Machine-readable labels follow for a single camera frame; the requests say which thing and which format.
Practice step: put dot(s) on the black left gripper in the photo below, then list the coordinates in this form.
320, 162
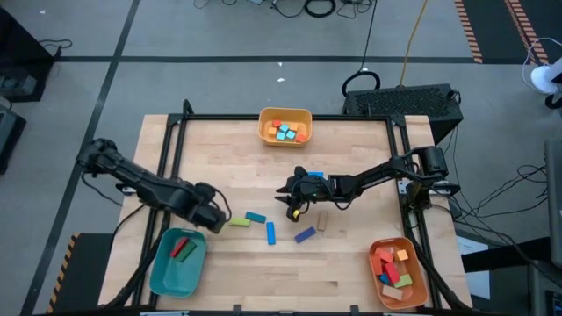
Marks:
204, 206

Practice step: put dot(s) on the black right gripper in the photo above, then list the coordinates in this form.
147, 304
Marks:
314, 188

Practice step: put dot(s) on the lime long block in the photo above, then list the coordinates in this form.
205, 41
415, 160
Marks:
240, 222

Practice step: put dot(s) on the teal long block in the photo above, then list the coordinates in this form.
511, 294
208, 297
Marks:
255, 217

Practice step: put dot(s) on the blue long block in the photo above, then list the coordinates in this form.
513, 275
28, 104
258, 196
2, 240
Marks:
316, 174
271, 233

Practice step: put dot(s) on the dark green long block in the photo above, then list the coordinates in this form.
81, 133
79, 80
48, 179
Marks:
188, 251

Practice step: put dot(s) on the purple long block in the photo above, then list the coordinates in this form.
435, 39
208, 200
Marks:
304, 234

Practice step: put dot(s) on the beige long block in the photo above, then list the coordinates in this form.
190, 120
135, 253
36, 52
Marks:
322, 220

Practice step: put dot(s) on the red long block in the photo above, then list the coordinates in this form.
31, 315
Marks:
178, 248

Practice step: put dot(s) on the orange-red small cube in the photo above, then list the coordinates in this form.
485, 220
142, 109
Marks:
276, 123
300, 138

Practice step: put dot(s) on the light blue small cube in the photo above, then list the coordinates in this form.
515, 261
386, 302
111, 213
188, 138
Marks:
290, 134
284, 128
281, 136

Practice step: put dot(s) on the orange-yellow small cube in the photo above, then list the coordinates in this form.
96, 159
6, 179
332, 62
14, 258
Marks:
293, 127
272, 131

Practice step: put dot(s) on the orange-red medium block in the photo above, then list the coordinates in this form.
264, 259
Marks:
384, 254
376, 264

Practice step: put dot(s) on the blue medium block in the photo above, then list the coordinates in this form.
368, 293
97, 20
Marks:
385, 279

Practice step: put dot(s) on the orange-yellow medium block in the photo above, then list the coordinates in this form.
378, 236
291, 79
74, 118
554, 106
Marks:
402, 255

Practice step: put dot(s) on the red medium block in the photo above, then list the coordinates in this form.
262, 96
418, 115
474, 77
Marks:
392, 273

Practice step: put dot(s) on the beige medium block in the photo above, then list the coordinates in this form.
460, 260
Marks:
392, 292

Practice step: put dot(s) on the light green medium block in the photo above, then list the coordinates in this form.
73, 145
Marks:
403, 281

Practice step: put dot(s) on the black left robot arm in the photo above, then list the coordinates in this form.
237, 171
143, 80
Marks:
140, 182

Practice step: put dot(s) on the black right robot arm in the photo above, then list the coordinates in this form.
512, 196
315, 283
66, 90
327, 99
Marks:
377, 173

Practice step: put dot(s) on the yellow plastic bin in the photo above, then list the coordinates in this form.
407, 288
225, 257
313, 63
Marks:
294, 115

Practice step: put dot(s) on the teal plastic bin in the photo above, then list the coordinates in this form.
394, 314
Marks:
160, 281

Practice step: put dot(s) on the black mat with hazard stripes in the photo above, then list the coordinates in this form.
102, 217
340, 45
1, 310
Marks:
88, 272

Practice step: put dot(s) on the black computer tower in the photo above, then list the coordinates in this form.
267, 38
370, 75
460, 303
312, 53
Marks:
404, 102

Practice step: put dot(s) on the orange plastic bin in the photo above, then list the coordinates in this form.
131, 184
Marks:
417, 289

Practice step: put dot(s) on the white paper sheet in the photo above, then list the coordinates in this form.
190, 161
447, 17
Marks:
478, 285

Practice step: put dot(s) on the black equipment case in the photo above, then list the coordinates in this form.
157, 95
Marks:
9, 140

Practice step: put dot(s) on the grey upright panel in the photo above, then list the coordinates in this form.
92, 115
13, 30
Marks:
555, 202

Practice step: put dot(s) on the black floor mat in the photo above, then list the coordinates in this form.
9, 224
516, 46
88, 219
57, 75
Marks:
17, 48

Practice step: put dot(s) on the black mat with orange stripes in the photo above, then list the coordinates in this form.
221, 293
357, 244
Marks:
496, 26

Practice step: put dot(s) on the white round device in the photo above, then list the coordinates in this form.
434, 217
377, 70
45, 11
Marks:
542, 79

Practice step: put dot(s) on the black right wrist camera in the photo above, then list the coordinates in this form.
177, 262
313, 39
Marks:
293, 210

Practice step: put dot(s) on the silver arm base bracket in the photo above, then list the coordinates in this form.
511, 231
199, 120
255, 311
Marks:
129, 190
439, 188

